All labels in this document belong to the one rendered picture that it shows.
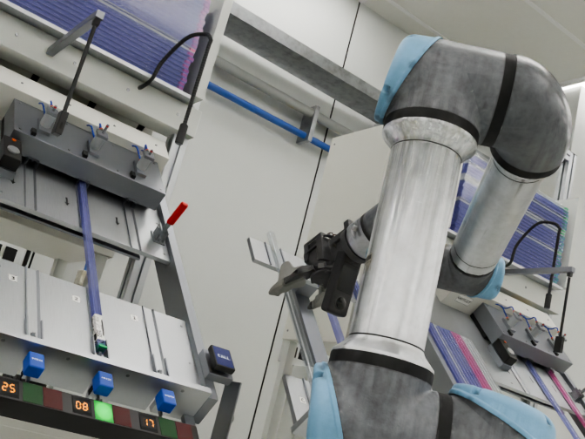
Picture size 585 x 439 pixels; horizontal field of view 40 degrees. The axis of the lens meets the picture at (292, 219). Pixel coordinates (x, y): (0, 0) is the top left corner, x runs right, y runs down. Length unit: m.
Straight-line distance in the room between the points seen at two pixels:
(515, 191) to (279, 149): 2.85
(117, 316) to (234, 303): 2.30
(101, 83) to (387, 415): 1.20
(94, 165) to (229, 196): 2.06
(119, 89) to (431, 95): 1.04
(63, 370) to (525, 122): 0.75
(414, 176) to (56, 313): 0.66
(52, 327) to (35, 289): 0.08
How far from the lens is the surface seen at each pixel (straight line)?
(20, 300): 1.31
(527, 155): 1.02
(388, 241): 0.89
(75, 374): 1.27
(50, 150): 1.65
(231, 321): 3.67
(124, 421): 1.24
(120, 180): 1.69
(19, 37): 1.81
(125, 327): 1.39
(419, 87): 0.95
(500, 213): 1.14
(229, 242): 3.67
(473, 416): 0.86
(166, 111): 1.90
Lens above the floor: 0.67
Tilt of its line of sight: 16 degrees up
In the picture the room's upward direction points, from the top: 15 degrees clockwise
